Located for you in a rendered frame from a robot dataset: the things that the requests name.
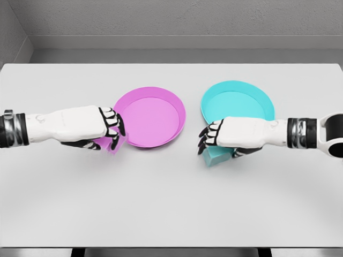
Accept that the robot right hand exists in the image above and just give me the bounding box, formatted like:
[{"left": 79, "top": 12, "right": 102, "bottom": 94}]
[{"left": 197, "top": 116, "right": 269, "bottom": 158}]

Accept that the pink plate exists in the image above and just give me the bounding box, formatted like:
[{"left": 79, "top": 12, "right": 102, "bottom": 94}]
[{"left": 113, "top": 86, "right": 187, "bottom": 149}]

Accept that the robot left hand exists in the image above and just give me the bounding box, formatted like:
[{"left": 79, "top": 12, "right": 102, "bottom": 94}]
[{"left": 53, "top": 105, "right": 126, "bottom": 151}]

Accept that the cyan block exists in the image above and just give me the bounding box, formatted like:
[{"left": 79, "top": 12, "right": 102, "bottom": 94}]
[{"left": 202, "top": 146, "right": 232, "bottom": 169}]

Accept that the cyan plate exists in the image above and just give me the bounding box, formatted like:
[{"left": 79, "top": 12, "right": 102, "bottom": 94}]
[{"left": 200, "top": 80, "right": 275, "bottom": 125}]

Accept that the pink block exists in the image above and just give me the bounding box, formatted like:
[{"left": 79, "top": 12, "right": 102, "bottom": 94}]
[{"left": 94, "top": 127, "right": 128, "bottom": 157}]

